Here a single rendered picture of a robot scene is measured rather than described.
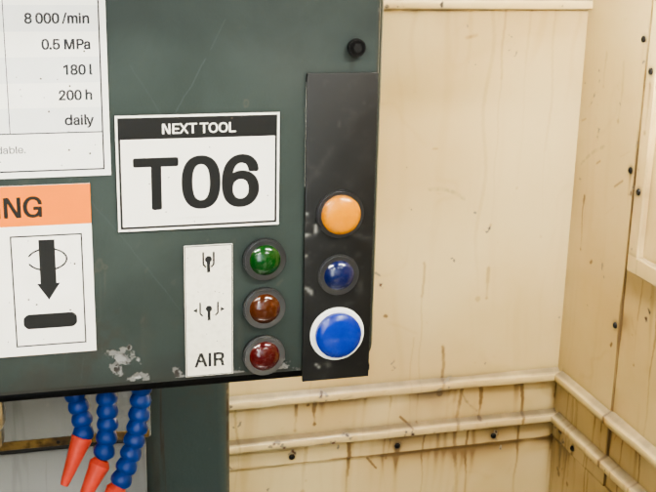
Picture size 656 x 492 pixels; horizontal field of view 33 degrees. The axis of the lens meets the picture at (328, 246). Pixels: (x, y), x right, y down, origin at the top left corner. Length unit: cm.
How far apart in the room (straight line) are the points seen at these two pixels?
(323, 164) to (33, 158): 17
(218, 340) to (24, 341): 12
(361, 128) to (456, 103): 115
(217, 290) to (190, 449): 82
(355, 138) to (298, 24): 8
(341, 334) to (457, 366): 126
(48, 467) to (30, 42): 87
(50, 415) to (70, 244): 74
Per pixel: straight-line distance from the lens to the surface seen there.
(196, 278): 69
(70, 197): 67
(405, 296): 189
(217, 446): 150
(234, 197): 68
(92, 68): 66
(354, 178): 70
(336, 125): 69
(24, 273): 68
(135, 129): 66
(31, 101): 66
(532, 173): 191
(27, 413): 141
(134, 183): 67
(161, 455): 150
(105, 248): 68
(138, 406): 89
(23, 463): 144
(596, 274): 189
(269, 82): 67
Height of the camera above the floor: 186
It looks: 16 degrees down
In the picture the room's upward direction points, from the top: 1 degrees clockwise
